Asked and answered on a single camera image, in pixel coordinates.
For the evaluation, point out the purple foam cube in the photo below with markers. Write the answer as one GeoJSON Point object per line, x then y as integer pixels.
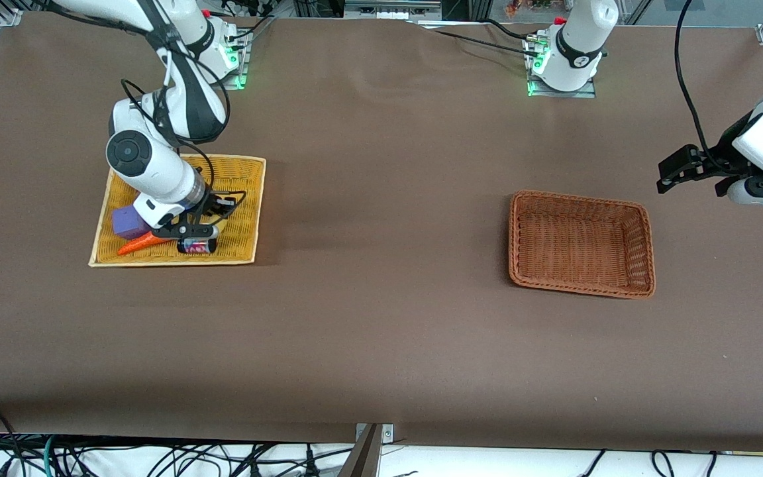
{"type": "Point", "coordinates": [126, 224]}

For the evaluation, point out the small can with black lid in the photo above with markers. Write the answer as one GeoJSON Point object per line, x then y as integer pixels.
{"type": "Point", "coordinates": [197, 246]}

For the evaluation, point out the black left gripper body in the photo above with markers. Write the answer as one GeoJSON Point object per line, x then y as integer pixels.
{"type": "Point", "coordinates": [724, 150]}

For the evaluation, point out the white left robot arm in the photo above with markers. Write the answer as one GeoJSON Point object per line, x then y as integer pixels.
{"type": "Point", "coordinates": [573, 46]}

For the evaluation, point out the dark metal post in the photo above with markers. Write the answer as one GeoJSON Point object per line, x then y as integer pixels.
{"type": "Point", "coordinates": [363, 460]}

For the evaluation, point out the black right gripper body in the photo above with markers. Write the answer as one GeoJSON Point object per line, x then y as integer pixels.
{"type": "Point", "coordinates": [211, 205]}

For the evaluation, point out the orange toy carrot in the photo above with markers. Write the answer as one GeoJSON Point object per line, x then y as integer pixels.
{"type": "Point", "coordinates": [143, 244]}

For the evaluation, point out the yellow wicker basket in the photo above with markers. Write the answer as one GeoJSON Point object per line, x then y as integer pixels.
{"type": "Point", "coordinates": [242, 248]}

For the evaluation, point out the grey equipment box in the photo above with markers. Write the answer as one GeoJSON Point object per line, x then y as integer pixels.
{"type": "Point", "coordinates": [391, 8]}

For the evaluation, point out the brown wicker basket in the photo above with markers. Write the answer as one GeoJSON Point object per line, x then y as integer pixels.
{"type": "Point", "coordinates": [580, 245]}

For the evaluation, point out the brown table cover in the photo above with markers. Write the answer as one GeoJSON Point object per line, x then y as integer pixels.
{"type": "Point", "coordinates": [381, 344]}

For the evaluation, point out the silver table edge bracket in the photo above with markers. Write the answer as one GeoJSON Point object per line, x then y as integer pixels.
{"type": "Point", "coordinates": [388, 434]}

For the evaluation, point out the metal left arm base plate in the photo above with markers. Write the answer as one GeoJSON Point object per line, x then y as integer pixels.
{"type": "Point", "coordinates": [587, 91]}

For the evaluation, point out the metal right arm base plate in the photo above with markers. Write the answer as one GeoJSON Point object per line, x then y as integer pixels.
{"type": "Point", "coordinates": [241, 63]}

